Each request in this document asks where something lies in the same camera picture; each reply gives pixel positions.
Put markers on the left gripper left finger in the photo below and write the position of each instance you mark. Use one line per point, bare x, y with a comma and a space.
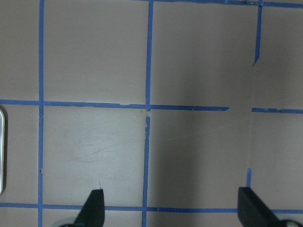
92, 213

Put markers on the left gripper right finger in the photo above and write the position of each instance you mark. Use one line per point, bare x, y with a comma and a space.
253, 212

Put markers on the cream plastic tray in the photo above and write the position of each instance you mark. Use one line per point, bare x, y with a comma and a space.
3, 148

